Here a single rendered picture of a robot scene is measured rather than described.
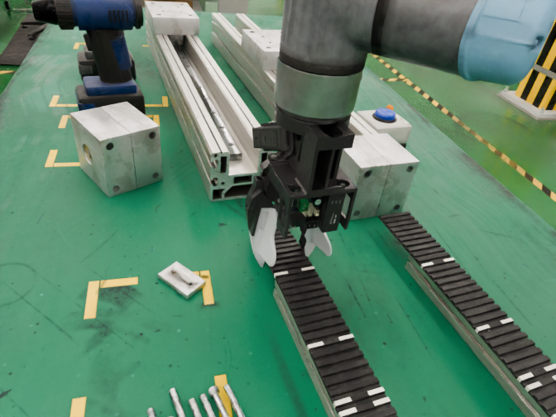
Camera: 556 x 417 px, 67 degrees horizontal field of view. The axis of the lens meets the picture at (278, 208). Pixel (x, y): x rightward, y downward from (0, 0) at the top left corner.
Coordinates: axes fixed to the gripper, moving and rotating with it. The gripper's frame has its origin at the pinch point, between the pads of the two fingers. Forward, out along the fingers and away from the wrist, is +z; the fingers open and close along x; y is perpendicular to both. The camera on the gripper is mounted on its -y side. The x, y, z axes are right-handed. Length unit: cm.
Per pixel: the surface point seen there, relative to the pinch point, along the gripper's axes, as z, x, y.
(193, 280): 2.2, -11.3, 0.4
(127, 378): 2.9, -19.6, 10.5
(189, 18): -9, 2, -73
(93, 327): 2.9, -22.4, 3.6
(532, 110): 80, 284, -182
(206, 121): -5.4, -4.0, -25.8
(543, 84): 62, 292, -190
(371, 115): -2.7, 29.1, -29.5
